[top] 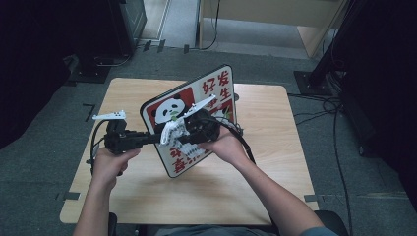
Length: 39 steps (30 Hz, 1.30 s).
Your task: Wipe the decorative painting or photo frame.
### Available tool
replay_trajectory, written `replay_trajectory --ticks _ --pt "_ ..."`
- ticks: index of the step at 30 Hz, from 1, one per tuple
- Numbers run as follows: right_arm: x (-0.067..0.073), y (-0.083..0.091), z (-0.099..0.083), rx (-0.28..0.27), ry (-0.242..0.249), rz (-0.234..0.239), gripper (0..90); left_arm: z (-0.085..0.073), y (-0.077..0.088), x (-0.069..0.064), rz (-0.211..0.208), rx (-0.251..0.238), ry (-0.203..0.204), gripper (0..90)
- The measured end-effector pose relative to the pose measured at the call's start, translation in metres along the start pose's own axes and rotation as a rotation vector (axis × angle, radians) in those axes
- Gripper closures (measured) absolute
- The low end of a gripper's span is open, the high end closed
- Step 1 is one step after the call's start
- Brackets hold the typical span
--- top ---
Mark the person's grey-blue sleeve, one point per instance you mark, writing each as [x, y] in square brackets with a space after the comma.
[319, 232]

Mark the panda picture board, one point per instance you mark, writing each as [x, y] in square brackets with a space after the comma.
[209, 85]

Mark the person's left hand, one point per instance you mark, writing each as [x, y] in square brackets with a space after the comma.
[106, 165]

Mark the person's grey-blue trousers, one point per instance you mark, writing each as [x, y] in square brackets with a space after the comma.
[213, 231]

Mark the person's right hand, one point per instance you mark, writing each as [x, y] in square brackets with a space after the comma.
[227, 149]

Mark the black tape corner mark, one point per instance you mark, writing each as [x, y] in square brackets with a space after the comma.
[89, 109]

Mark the light wooden desk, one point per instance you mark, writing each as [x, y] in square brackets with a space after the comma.
[272, 13]

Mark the grey tape strip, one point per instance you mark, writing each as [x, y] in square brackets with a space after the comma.
[70, 196]

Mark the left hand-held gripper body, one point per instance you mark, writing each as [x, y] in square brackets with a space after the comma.
[123, 139]

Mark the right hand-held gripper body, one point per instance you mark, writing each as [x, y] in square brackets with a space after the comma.
[205, 128]

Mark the black metal stand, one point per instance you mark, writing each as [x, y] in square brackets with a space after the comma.
[323, 65]

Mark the white patterned cloth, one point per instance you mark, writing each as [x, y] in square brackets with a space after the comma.
[172, 131]

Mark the black cabinet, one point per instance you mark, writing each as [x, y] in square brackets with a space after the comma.
[108, 29]

